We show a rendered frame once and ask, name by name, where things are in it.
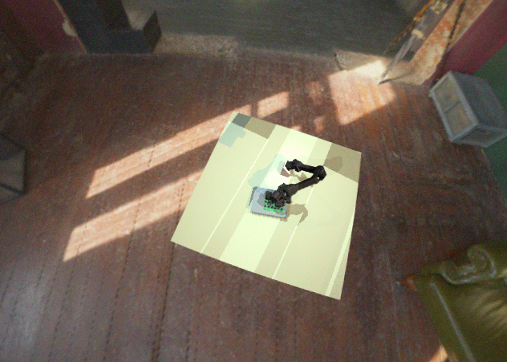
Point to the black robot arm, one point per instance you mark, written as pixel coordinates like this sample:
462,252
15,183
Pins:
278,195

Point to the grey switch panel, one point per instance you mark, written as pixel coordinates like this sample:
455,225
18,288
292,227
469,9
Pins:
266,207

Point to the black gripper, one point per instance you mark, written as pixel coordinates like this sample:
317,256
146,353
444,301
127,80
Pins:
268,194

